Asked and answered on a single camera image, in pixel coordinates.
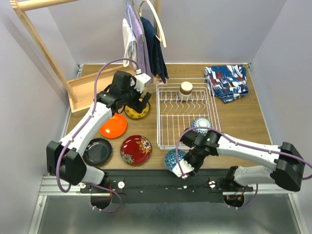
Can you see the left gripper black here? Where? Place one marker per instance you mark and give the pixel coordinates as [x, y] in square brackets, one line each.
[142, 103]

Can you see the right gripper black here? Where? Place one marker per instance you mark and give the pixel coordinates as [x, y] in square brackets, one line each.
[196, 166]

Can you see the blue patterned bowl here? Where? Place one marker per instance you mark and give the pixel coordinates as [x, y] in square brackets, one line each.
[171, 160]

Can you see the white wire dish rack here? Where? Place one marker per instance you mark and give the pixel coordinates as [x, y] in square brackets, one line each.
[174, 114]

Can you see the red white patterned bowl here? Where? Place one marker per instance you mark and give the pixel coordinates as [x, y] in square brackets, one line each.
[201, 124]

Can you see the white brown metal cup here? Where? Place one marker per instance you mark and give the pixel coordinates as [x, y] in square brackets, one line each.
[185, 91]

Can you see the orange plate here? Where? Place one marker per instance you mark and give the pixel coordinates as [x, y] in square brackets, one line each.
[114, 127]

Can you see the red floral plate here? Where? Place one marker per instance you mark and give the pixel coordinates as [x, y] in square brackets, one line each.
[135, 150]

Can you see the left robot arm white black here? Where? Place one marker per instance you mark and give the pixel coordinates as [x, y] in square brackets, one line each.
[90, 129]

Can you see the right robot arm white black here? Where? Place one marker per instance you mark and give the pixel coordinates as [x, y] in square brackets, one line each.
[279, 165]

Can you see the wooden clothes rack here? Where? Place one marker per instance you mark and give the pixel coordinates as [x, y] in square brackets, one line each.
[79, 98]

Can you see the yellow patterned small plate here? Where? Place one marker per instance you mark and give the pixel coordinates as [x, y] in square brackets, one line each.
[132, 114]

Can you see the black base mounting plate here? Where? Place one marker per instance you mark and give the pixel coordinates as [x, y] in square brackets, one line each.
[162, 186]

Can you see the navy hanging cloth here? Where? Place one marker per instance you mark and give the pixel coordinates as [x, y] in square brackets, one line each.
[156, 60]

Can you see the white hanging cloth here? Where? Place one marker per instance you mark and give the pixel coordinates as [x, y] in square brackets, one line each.
[129, 41]

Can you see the lilac hanging cloth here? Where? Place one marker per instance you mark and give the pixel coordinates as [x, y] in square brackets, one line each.
[142, 52]

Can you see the wooden hanger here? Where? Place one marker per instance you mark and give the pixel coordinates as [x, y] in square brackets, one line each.
[155, 8]

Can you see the blue red patterned folded cloth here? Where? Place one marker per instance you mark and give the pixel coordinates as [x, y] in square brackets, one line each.
[229, 82]

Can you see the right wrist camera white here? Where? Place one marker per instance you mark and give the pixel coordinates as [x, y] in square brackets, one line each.
[183, 169]

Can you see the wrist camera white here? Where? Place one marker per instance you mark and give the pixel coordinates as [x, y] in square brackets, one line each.
[183, 169]
[141, 80]

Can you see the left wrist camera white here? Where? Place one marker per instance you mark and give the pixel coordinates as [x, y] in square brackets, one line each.
[141, 80]

